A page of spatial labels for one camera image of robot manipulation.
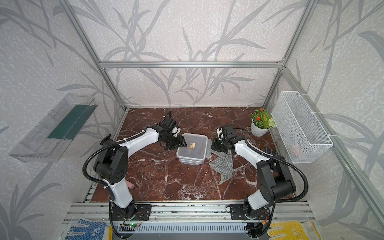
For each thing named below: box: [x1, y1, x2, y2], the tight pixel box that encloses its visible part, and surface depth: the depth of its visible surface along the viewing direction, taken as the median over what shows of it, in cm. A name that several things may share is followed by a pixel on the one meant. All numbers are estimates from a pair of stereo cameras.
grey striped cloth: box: [208, 149, 234, 185], surface depth 91 cm
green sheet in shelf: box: [47, 104, 98, 140], surface depth 69 cm
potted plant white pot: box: [250, 107, 277, 137], surface depth 97 cm
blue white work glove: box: [65, 218, 110, 240], surface depth 70 cm
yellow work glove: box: [267, 220, 310, 240], surface depth 70 cm
